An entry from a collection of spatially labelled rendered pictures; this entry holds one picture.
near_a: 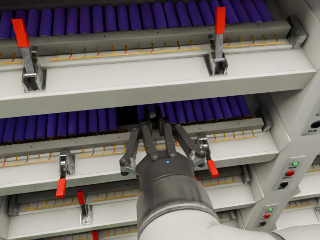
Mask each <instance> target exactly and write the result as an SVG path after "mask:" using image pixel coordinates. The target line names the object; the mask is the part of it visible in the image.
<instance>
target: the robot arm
mask: <svg viewBox="0 0 320 240"><path fill-rule="evenodd" d="M156 118H157V124H158V128H159V133H160V137H163V136H164V139H165V146H166V149H165V150H156V147H155V145H154V143H153V140H152V124H151V120H150V115H149V111H148V107H144V119H141V120H140V129H137V128H133V129H131V132H130V137H129V141H128V145H127V148H126V152H125V154H124V155H123V156H122V158H121V159H120V160H119V162H120V173H121V175H122V176H127V175H128V174H129V173H132V174H136V178H137V179H138V180H139V181H140V195H139V197H138V200H137V204H136V210H137V225H138V232H137V238H138V240H320V224H311V225H302V226H294V227H289V228H285V229H282V230H275V231H249V230H242V229H238V228H235V227H231V226H228V225H224V224H220V220H219V218H218V216H217V214H216V212H215V210H214V208H213V205H212V203H211V201H210V198H209V196H208V193H207V191H206V189H205V187H204V186H203V185H202V184H201V183H200V182H199V181H197V180H196V177H195V175H194V169H193V168H195V167H196V166H198V167H201V168H202V167H204V166H205V159H206V152H205V151H204V150H202V149H201V148H199V147H198V146H197V145H196V144H195V143H194V142H193V140H192V139H191V138H190V136H189V135H188V134H187V132H186V131H185V130H184V128H183V127H182V126H181V125H180V124H175V125H174V126H171V124H170V122H169V119H168V118H167V117H162V113H161V110H160V106H156ZM173 136H174V137H175V139H176V140H177V142H178V144H179V145H180V146H181V148H182V149H183V151H184V152H185V154H186V155H187V157H186V156H184V155H182V154H180V153H179V152H177V151H176V149H175V143H174V141H173ZM140 139H142V140H143V144H144V148H145V151H146V156H145V157H144V158H143V159H142V160H141V161H140V162H139V163H138V164H137V165H136V161H135V159H136V155H137V149H138V144H139V140H140Z"/></svg>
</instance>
